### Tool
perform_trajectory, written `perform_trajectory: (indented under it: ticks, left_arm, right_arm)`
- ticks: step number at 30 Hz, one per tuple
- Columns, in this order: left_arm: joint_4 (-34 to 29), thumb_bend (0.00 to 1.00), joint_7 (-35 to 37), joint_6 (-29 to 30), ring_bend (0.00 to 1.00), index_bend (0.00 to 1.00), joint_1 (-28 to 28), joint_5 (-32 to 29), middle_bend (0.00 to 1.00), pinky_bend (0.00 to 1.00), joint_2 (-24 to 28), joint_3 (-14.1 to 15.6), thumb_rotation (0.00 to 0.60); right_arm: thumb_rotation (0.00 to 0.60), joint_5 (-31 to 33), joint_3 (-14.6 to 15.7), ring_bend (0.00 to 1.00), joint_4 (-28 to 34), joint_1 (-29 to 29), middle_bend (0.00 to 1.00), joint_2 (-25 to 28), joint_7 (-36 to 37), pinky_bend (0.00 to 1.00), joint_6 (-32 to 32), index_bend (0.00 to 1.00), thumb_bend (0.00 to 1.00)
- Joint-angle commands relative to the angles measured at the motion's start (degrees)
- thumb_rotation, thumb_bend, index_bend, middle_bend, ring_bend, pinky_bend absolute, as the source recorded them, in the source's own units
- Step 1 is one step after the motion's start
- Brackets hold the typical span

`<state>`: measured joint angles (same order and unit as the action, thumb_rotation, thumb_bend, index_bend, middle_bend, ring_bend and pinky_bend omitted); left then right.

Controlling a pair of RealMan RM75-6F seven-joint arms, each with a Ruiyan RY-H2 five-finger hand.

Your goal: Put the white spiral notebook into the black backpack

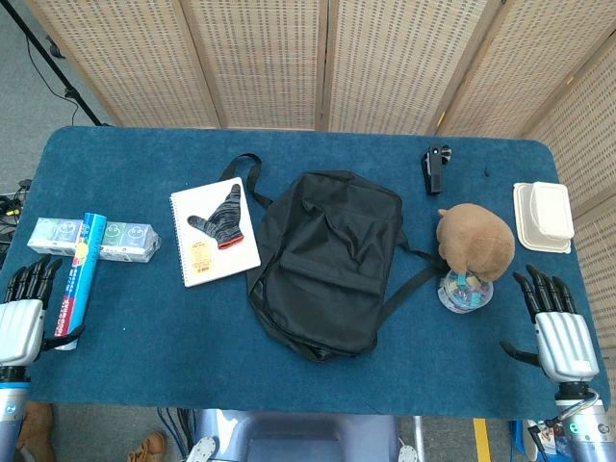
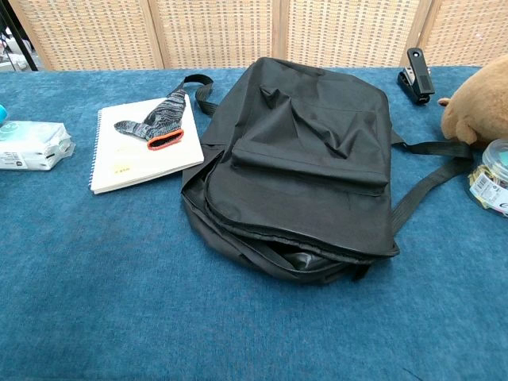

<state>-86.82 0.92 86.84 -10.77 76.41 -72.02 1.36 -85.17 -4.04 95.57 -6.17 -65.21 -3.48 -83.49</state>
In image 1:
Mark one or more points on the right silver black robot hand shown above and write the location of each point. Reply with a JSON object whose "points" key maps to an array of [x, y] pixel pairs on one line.
{"points": [[565, 341]]}

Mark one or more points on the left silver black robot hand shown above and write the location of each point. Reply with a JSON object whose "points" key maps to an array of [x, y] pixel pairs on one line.
{"points": [[21, 332]]}

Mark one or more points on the white yellow spiral notebook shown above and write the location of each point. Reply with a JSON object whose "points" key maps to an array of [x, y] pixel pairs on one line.
{"points": [[212, 264]]}

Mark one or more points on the black backpack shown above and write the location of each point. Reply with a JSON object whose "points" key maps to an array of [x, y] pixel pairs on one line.
{"points": [[327, 260]]}

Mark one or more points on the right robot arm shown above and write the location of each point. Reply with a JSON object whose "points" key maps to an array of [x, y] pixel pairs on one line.
{"points": [[589, 428]]}

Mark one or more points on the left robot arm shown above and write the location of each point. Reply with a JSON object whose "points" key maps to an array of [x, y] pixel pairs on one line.
{"points": [[10, 409]]}

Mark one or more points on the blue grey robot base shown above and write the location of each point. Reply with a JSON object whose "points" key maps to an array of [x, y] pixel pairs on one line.
{"points": [[298, 438]]}

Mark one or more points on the long blue wrap box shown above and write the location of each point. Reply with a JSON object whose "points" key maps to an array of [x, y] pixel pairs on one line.
{"points": [[84, 274]]}

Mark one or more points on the brown shoe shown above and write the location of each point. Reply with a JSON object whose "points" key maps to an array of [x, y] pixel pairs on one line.
{"points": [[149, 447], [36, 428]]}

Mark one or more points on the clear jar of clips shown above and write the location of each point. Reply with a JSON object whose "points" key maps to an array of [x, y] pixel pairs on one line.
{"points": [[462, 296]]}

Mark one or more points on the white lidded food container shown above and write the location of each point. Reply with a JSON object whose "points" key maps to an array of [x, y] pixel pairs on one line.
{"points": [[548, 212]]}

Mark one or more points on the brown plush toy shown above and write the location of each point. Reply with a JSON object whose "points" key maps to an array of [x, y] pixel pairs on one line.
{"points": [[476, 240]]}

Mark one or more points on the tissue packet bundle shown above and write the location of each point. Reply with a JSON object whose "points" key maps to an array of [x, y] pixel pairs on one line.
{"points": [[130, 240]]}

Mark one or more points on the blue carpet table cover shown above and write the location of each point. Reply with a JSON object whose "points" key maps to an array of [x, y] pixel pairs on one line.
{"points": [[168, 346]]}

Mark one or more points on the black clip device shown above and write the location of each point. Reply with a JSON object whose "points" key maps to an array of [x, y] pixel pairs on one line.
{"points": [[434, 173]]}

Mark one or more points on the grey striped knit glove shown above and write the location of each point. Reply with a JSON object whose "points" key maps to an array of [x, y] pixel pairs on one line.
{"points": [[222, 219]]}

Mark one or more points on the black tripod stand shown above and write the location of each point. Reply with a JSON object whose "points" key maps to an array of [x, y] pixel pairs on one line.
{"points": [[45, 53]]}

